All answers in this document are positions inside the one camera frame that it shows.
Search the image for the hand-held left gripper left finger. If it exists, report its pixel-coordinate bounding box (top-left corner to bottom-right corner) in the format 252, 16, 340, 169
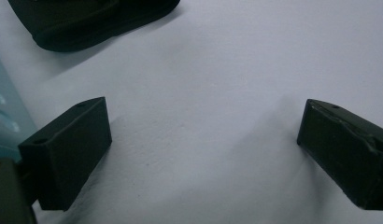
17, 96, 113, 212

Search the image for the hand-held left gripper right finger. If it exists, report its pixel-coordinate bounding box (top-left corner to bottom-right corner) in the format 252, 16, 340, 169
296, 98, 383, 211

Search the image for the black fabric item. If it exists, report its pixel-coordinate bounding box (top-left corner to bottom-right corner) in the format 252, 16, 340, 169
7, 0, 182, 53

